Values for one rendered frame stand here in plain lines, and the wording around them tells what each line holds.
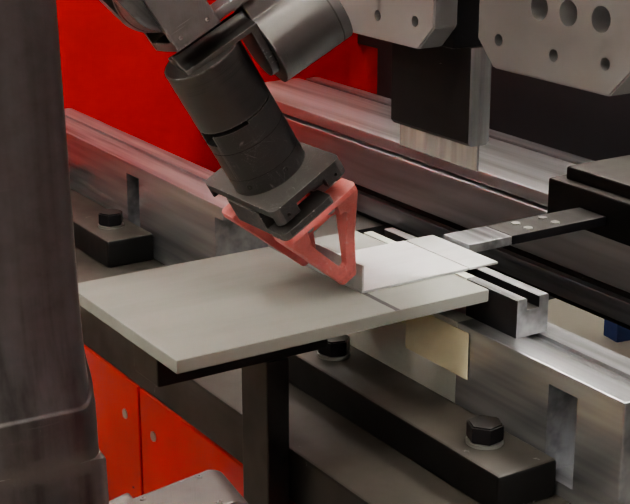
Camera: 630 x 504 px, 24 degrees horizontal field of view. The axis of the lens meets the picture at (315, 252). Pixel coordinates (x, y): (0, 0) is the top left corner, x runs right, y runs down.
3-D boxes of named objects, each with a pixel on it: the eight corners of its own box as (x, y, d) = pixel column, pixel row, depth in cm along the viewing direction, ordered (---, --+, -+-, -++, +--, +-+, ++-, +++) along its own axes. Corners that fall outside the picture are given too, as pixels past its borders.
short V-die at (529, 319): (363, 266, 124) (363, 232, 123) (392, 260, 125) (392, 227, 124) (516, 338, 108) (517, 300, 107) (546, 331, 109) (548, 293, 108)
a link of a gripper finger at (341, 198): (345, 234, 113) (291, 141, 108) (398, 258, 107) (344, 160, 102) (281, 290, 111) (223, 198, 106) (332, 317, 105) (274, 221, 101)
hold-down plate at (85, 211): (4, 202, 177) (2, 178, 176) (45, 195, 180) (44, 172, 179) (108, 268, 153) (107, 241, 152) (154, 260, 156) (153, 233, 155)
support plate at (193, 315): (67, 297, 110) (66, 284, 110) (354, 241, 124) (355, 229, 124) (176, 374, 96) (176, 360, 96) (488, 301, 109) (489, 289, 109)
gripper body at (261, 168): (277, 148, 111) (231, 71, 107) (351, 176, 103) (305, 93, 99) (214, 201, 109) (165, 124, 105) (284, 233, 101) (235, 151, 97)
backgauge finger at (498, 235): (412, 243, 125) (413, 187, 123) (634, 199, 138) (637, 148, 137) (501, 282, 115) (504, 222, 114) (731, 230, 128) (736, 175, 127)
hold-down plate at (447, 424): (275, 375, 126) (275, 342, 125) (327, 362, 128) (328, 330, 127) (497, 516, 101) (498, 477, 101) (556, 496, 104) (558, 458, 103)
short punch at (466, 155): (390, 146, 118) (392, 29, 115) (410, 143, 119) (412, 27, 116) (467, 173, 110) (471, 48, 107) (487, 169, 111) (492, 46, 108)
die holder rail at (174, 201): (31, 186, 184) (26, 112, 181) (75, 180, 187) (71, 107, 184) (223, 300, 144) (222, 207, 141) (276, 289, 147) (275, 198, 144)
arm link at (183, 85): (145, 55, 101) (173, 75, 96) (225, 0, 102) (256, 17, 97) (193, 132, 105) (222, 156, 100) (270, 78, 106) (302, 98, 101)
